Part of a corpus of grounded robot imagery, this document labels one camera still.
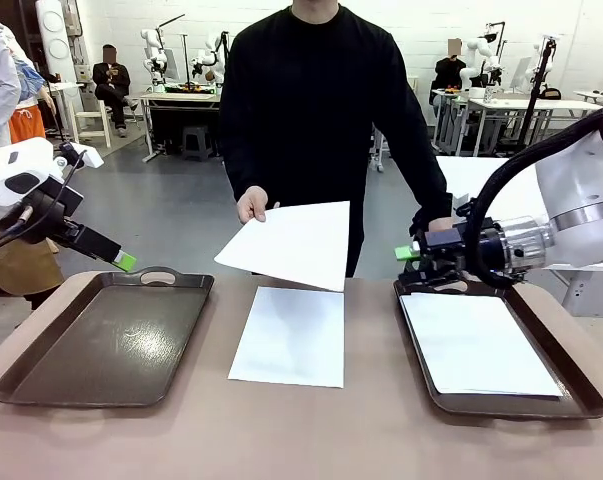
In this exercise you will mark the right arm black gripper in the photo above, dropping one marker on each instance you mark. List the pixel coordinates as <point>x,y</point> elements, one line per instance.
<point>451,250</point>

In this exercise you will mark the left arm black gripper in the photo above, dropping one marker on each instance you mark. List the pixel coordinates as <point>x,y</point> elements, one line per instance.
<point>48,215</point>

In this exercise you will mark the white A4 paper sheet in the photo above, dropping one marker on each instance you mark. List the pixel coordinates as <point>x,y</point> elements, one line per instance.
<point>291,245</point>
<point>286,340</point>
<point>481,345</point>

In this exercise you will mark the black-sleeved left forearm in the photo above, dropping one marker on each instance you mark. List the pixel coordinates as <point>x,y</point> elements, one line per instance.
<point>431,190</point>

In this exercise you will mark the black-sleeved right forearm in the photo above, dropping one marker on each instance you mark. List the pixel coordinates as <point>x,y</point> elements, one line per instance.
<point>241,165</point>

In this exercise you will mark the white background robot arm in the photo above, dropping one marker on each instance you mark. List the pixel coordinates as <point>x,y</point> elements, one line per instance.
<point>476,50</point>
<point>156,62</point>

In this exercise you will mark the person's left hand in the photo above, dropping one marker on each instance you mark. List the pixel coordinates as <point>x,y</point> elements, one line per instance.
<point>441,225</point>

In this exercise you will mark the person's right hand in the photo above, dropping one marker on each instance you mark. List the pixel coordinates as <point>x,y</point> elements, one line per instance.
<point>253,202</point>

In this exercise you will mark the brown plastic serving tray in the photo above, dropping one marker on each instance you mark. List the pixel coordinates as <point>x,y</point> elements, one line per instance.
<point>481,406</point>
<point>106,350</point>

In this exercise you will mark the white side table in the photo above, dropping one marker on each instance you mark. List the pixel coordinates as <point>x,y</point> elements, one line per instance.
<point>471,175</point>

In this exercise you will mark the black tripod stand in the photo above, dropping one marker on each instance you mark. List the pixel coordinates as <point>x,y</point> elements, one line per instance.
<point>62,145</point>

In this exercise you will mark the white wheeled stand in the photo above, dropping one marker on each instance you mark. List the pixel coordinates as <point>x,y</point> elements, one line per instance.
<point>378,150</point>

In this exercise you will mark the white wooden chair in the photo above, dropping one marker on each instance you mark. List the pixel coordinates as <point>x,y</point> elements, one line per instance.
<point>92,117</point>

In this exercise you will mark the figure in orange shorts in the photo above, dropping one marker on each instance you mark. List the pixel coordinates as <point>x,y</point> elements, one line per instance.
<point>26,125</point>

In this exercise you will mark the grey plastic stool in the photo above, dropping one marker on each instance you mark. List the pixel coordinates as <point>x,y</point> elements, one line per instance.
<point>197,135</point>

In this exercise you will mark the small white desk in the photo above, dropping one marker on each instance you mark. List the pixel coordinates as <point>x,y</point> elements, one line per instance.
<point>66,86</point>

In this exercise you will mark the seated person in black jacket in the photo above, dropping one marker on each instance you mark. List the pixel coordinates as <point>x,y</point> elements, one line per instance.
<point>111,80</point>

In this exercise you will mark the person in black sweater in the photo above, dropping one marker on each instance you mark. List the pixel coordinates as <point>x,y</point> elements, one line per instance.
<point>306,125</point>

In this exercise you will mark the seated person looking at phone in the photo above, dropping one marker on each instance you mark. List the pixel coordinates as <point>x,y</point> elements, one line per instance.
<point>448,72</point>

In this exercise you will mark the long white background desk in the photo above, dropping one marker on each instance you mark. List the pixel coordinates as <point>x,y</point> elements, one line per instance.
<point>531,104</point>

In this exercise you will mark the tall white unit with circles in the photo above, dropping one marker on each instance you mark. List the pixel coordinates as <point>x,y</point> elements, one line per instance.
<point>56,50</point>

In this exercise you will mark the tall black pole stand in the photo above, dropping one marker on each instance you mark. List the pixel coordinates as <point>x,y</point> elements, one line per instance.
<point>533,100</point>

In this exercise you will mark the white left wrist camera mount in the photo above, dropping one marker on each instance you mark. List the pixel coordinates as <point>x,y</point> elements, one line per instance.
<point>91,159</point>

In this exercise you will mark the white desk with black frame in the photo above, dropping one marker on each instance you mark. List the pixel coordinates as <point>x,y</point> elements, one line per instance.
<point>181,97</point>

